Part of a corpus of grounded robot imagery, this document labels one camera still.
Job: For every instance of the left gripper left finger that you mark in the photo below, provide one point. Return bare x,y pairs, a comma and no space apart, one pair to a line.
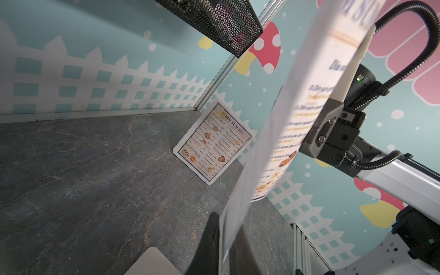
207,256

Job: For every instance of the black mesh wall basket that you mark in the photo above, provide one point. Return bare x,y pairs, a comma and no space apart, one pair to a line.
232,24

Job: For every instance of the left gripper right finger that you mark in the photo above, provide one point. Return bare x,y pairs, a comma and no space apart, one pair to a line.
241,258

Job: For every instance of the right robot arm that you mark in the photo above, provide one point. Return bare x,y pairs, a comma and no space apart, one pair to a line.
412,247

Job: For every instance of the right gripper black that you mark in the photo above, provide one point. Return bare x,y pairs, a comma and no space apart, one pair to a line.
333,133

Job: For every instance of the dim sum menu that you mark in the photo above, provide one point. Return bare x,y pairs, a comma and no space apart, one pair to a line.
332,41
215,142

